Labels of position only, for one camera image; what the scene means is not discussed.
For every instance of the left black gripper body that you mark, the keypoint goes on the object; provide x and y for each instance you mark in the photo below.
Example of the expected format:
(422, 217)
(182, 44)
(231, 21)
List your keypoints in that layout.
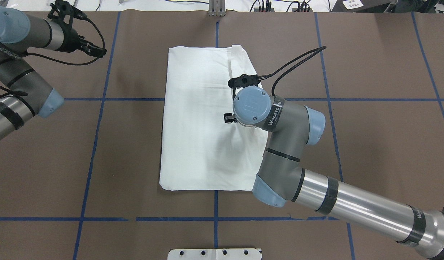
(71, 39)

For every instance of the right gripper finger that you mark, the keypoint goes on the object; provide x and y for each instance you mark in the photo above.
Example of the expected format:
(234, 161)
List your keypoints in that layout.
(229, 118)

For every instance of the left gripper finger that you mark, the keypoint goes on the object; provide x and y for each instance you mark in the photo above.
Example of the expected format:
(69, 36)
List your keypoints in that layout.
(91, 45)
(94, 52)

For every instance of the white long-sleeve printed shirt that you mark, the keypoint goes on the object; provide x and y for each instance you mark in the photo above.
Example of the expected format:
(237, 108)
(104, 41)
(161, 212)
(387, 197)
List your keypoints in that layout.
(199, 150)

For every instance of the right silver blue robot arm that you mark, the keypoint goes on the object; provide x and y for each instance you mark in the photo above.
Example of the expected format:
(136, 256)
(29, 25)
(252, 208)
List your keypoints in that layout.
(281, 178)

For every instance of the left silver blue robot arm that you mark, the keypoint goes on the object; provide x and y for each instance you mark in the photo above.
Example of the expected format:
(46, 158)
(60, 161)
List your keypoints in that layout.
(26, 93)

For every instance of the black laptop computer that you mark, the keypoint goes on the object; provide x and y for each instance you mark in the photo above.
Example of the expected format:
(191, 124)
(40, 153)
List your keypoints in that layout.
(386, 6)

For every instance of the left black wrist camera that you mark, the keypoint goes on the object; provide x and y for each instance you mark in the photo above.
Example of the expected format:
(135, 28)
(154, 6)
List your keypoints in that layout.
(62, 12)

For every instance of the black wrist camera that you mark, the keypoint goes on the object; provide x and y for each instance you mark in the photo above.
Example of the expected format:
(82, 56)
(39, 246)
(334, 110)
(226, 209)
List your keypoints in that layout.
(244, 81)
(62, 12)

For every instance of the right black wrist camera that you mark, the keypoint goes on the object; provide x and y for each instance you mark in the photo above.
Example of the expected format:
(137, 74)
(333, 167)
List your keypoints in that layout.
(244, 81)

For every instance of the aluminium frame post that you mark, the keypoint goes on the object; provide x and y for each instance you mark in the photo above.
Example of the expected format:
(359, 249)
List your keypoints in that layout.
(216, 8)

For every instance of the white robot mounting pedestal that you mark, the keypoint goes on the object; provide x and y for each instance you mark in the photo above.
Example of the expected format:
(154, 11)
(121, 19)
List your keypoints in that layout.
(216, 254)

